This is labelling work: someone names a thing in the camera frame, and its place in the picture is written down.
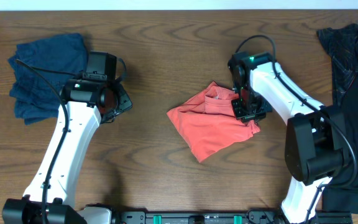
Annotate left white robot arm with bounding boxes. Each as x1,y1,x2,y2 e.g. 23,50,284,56
2,79,132,223

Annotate folded navy blue garment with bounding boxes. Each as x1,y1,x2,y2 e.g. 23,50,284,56
8,33,88,125

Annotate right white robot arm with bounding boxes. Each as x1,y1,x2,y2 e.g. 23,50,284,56
227,52,354,223

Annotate red printed t-shirt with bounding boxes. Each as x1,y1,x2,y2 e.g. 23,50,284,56
167,82,260,162

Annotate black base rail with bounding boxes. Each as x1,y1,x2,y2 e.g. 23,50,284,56
110,202,354,224

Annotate black crumpled garment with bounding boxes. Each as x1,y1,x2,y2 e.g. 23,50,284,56
316,24,358,214

